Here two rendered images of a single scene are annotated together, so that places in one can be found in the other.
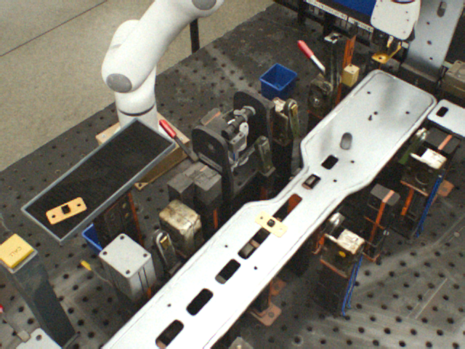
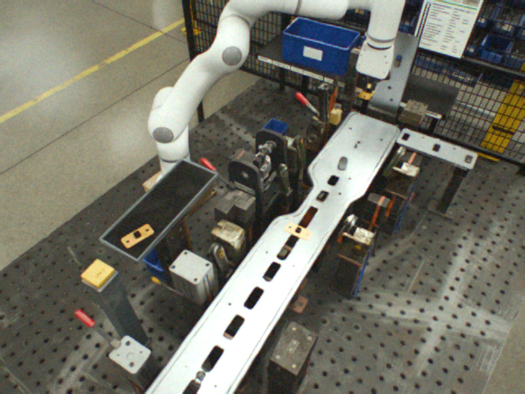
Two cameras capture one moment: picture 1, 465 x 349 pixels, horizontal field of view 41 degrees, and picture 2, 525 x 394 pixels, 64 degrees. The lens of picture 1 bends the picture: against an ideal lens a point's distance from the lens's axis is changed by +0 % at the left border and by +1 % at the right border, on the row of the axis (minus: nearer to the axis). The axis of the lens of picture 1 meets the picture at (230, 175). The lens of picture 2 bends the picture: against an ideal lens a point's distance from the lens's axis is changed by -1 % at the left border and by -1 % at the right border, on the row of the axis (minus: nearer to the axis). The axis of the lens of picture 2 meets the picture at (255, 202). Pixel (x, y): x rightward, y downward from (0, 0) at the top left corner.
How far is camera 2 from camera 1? 0.26 m
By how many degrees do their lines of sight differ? 6
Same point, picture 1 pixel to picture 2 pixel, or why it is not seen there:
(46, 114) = (93, 180)
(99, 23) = (125, 111)
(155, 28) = (190, 87)
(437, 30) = (394, 77)
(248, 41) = (246, 106)
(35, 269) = (117, 286)
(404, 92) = (376, 125)
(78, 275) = (143, 293)
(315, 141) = (319, 166)
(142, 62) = (181, 116)
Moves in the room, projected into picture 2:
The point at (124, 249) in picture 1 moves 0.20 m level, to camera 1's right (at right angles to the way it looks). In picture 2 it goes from (189, 262) to (261, 252)
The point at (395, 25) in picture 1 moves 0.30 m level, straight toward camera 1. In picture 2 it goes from (376, 68) to (378, 130)
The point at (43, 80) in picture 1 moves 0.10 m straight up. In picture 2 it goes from (87, 155) to (83, 145)
